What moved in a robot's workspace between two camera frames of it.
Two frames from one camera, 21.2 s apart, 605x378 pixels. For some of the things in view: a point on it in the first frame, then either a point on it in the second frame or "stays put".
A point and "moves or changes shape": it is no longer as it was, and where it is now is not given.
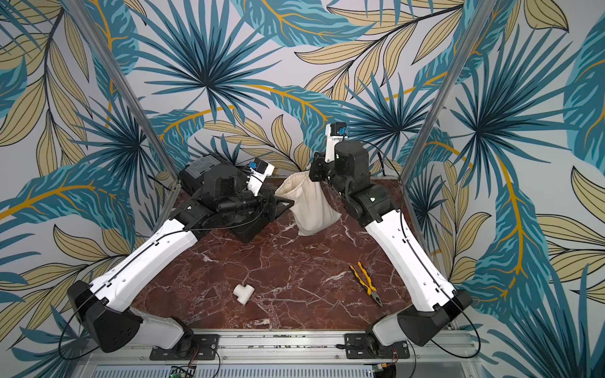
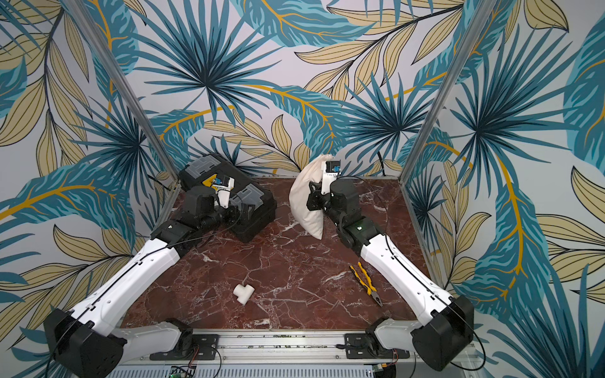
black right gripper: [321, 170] -> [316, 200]
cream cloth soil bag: [313, 209] moves or changes shape
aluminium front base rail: [306, 348] stays put
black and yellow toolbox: [220, 187] stays put
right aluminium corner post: [478, 22] stays put
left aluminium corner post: [83, 21] stays put
